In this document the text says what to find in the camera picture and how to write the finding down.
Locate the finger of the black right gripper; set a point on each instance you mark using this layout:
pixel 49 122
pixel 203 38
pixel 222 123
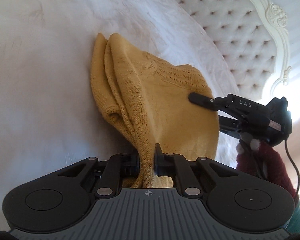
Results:
pixel 203 101

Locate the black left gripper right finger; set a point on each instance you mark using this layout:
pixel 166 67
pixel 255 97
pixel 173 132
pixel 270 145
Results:
pixel 180 170

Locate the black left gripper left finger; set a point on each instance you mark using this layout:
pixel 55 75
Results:
pixel 113 172

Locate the mustard yellow knit sweater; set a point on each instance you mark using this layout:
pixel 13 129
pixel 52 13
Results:
pixel 146 99

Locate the dark red gloved hand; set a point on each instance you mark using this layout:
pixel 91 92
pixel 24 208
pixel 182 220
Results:
pixel 258 159

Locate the cream tufted headboard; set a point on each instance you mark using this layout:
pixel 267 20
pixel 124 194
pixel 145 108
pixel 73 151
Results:
pixel 252 36

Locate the white embroidered bedspread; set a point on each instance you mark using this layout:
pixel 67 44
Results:
pixel 48 117

